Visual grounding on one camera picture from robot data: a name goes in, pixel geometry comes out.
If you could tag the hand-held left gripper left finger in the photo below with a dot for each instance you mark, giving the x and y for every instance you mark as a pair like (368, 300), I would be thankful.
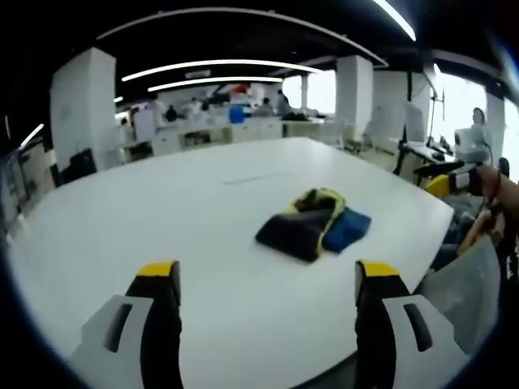
(121, 344)

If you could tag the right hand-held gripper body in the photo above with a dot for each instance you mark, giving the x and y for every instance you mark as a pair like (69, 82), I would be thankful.
(470, 150)

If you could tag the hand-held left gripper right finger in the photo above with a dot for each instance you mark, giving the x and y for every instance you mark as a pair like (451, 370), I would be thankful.
(413, 344)

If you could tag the dark yellow blue garment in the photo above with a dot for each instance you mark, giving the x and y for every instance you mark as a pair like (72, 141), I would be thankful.
(312, 227)

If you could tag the person's right hand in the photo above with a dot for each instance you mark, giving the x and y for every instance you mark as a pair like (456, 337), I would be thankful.
(488, 186)

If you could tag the black pole stand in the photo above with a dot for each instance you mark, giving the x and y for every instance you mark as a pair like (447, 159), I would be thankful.
(438, 101)

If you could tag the grey mesh chair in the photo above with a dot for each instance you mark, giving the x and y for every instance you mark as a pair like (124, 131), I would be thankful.
(466, 291)

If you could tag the person's dark printed clothing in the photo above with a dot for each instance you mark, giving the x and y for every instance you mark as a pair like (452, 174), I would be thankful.
(511, 251)

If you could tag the long ceiling light strip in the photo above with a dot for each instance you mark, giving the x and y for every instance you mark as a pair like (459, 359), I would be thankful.
(219, 67)
(399, 18)

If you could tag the black chair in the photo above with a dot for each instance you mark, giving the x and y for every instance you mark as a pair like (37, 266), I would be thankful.
(79, 166)

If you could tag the blue container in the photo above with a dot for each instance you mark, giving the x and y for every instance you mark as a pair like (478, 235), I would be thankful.
(237, 114)

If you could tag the long white cabinet counter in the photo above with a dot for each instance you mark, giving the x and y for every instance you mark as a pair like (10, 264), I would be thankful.
(219, 133)

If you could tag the black frame desk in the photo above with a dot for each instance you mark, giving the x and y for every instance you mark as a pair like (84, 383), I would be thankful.
(425, 156)

